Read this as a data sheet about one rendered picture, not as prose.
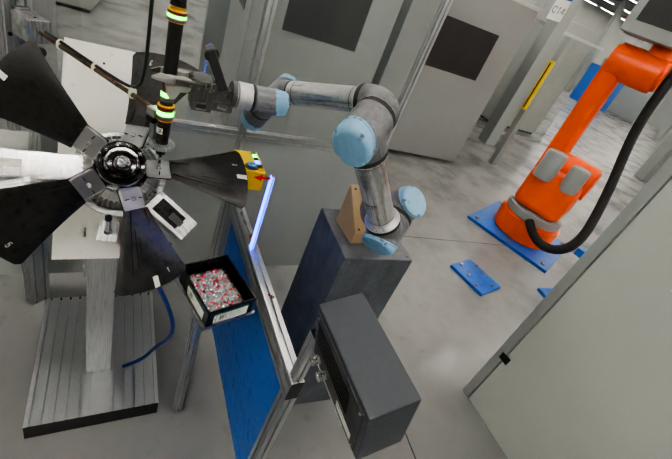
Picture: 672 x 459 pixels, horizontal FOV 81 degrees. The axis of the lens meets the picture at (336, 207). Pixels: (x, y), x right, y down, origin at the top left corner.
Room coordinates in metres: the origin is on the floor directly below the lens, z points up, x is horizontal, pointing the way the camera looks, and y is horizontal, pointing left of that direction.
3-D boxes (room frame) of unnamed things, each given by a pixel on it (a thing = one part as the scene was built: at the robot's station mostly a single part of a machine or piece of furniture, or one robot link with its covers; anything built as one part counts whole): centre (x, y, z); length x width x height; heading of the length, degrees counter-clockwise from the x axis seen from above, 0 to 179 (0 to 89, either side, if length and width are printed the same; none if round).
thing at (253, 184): (1.38, 0.39, 1.02); 0.16 x 0.10 x 0.11; 35
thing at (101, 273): (0.94, 0.69, 0.45); 0.09 x 0.04 x 0.91; 125
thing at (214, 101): (1.00, 0.43, 1.44); 0.12 x 0.08 x 0.09; 125
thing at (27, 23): (1.14, 1.11, 1.35); 0.10 x 0.07 x 0.08; 70
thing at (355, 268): (1.33, -0.15, 0.50); 0.30 x 0.30 x 1.00; 31
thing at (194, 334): (0.95, 0.31, 0.40); 0.03 x 0.03 x 0.80; 50
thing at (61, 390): (1.02, 0.74, 0.04); 0.62 x 0.46 x 0.08; 35
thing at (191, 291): (0.90, 0.26, 0.84); 0.22 x 0.17 x 0.07; 51
